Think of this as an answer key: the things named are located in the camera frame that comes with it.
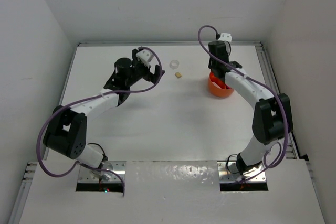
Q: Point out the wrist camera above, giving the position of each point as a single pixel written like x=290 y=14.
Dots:
x=224 y=37
x=143 y=56

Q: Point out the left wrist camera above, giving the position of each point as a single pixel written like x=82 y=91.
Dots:
x=143 y=56

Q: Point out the yellow eraser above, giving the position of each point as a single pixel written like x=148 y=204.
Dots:
x=178 y=75

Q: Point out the aluminium table edge rail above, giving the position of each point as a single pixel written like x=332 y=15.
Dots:
x=159 y=43

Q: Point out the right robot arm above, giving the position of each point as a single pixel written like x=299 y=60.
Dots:
x=272 y=118

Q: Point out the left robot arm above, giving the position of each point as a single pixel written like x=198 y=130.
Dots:
x=66 y=131

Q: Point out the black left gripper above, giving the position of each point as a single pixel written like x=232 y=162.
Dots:
x=148 y=76

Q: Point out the clear tape dispenser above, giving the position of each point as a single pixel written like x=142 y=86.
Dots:
x=174 y=64

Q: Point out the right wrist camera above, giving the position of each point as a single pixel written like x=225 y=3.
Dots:
x=224 y=37

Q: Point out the orange round organizer container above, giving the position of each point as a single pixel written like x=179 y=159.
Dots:
x=217 y=87

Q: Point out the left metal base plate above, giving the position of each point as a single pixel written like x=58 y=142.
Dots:
x=108 y=175

